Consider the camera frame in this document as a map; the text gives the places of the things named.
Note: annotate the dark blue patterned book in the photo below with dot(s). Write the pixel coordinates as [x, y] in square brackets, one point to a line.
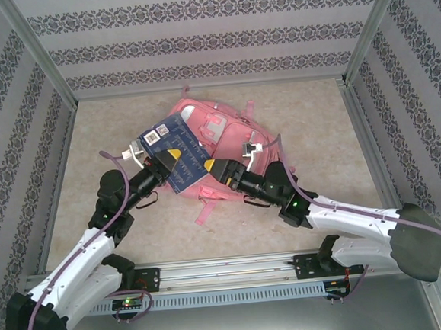
[190, 167]

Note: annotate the pink school backpack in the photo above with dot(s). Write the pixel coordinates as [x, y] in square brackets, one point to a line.
[233, 133]

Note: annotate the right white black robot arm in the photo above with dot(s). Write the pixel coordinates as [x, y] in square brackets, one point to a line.
[347, 216]

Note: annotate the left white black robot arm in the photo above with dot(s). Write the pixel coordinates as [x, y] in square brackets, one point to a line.
[78, 252]

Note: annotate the small circuit board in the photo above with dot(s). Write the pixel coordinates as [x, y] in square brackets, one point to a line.
[128, 303]
[337, 291]

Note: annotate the grey sheet metal panel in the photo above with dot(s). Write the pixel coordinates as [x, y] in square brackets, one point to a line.
[233, 328]

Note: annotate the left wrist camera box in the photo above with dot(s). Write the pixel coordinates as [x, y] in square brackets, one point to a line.
[135, 150]

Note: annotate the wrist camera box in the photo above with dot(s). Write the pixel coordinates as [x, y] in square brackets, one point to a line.
[135, 150]
[250, 149]

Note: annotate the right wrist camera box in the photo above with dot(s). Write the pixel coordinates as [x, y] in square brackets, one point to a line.
[250, 149]

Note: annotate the aluminium side rail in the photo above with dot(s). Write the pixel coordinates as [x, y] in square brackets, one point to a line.
[56, 185]
[365, 142]

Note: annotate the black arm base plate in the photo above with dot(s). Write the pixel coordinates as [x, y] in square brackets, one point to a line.
[303, 267]
[151, 281]

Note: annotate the wide aluminium base rail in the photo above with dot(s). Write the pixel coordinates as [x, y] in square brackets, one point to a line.
[221, 272]

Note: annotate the aluminium frame post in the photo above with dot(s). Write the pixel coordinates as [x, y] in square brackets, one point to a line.
[372, 27]
[38, 53]

